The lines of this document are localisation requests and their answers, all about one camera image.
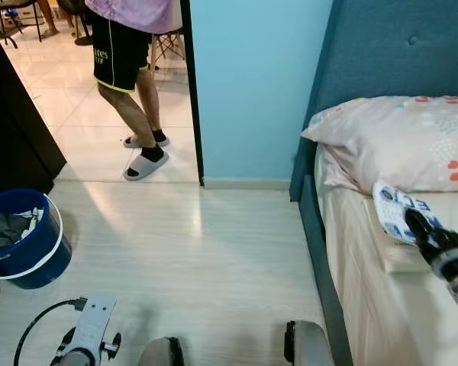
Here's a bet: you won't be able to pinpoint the teal upholstered headboard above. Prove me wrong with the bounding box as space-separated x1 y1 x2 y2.
289 0 458 203

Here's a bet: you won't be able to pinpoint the black wardrobe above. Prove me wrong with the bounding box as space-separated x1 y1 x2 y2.
0 14 67 197

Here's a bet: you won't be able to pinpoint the person in purple shirt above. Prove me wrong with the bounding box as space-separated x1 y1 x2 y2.
84 0 185 180

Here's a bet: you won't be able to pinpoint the grey cloth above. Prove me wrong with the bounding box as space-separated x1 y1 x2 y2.
0 210 45 254

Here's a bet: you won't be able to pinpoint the blue bucket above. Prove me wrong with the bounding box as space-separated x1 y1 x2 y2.
0 188 73 291

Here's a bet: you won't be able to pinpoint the bare legs of seated person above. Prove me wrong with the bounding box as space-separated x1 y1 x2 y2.
38 0 62 37

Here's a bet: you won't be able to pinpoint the pink floral pillow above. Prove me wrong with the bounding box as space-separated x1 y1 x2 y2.
301 95 458 194

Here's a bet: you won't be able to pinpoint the grey robot left leg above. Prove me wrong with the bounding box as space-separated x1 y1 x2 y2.
137 335 186 366

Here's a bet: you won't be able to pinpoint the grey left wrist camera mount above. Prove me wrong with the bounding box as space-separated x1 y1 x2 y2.
71 295 123 361

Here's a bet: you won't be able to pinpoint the black door frame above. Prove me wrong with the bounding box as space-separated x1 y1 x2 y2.
179 0 207 185

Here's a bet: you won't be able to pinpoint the beige baseboard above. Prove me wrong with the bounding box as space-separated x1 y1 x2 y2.
202 177 292 191

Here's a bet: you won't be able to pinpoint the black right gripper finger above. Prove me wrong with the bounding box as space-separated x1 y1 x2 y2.
404 209 437 246

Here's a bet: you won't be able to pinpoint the mattress with beige sheet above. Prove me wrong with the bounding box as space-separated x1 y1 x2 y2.
313 143 458 366

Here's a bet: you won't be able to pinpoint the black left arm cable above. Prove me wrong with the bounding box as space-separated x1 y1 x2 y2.
14 298 89 366

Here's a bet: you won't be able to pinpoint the grey slide slipper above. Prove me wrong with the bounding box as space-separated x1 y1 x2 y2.
123 133 171 149
123 149 171 182

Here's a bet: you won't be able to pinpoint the white blue book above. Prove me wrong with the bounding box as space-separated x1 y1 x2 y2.
372 181 445 246

